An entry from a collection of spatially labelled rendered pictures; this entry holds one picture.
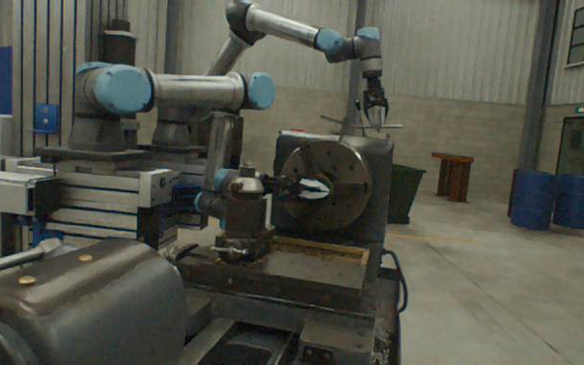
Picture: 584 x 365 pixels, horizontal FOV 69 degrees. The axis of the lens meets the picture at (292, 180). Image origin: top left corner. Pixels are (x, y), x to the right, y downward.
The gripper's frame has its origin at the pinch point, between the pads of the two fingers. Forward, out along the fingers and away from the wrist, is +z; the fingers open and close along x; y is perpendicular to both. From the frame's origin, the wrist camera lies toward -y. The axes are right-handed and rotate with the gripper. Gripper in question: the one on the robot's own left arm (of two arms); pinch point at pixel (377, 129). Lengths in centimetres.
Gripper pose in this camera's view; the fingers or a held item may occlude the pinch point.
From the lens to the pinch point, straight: 157.8
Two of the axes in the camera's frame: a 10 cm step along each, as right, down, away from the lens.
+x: 9.6, -0.9, -2.5
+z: 1.2, 9.9, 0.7
